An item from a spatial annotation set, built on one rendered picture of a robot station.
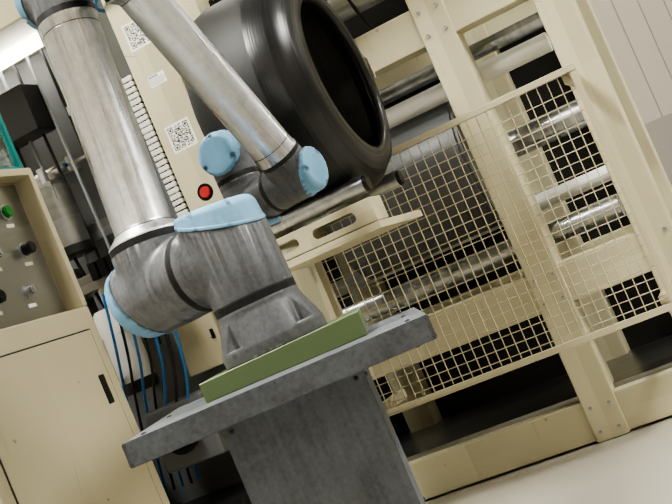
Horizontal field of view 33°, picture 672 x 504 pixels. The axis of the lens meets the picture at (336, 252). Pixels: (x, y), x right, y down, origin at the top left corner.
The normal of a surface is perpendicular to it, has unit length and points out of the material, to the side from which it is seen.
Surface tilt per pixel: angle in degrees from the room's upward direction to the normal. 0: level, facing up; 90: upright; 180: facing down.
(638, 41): 90
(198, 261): 89
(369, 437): 90
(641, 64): 90
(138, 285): 82
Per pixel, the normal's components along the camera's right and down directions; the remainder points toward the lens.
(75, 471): 0.85, -0.38
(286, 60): 0.30, -0.25
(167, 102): -0.34, 0.11
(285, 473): -0.03, -0.03
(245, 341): -0.52, -0.17
